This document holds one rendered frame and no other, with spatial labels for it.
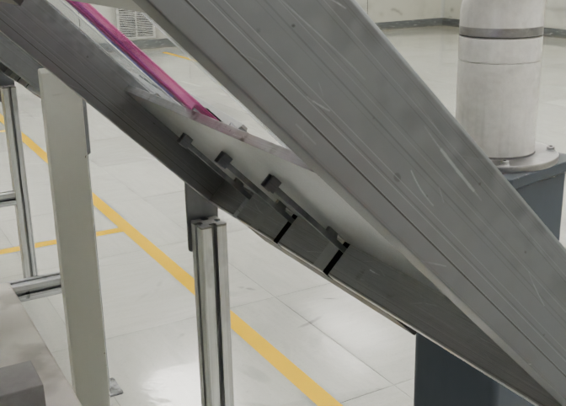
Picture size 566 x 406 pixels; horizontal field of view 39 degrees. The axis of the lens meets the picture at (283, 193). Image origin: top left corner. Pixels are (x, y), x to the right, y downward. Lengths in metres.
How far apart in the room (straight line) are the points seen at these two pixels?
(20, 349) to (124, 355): 1.30
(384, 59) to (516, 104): 0.85
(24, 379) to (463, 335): 0.38
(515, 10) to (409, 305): 0.55
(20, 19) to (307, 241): 0.41
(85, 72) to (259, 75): 0.70
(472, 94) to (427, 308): 0.53
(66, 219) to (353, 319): 1.14
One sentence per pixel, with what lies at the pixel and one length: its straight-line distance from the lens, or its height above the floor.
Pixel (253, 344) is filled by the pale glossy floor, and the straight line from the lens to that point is 2.18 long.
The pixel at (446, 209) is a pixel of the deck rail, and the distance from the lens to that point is 0.40.
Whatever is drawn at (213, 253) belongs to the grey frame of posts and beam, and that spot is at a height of 0.59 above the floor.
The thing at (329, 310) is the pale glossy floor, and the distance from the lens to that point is 2.37.
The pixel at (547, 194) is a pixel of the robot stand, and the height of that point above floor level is 0.65.
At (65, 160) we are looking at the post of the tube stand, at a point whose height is 0.69.
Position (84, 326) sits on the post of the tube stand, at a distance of 1.46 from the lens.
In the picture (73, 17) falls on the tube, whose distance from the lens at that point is 0.91.
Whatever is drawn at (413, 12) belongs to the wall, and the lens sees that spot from 10.68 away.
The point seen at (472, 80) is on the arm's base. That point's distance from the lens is 1.20.
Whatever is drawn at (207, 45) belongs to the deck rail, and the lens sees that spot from 0.31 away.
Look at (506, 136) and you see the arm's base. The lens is 1.21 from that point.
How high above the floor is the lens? 1.01
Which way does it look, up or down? 17 degrees down
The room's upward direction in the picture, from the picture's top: 1 degrees counter-clockwise
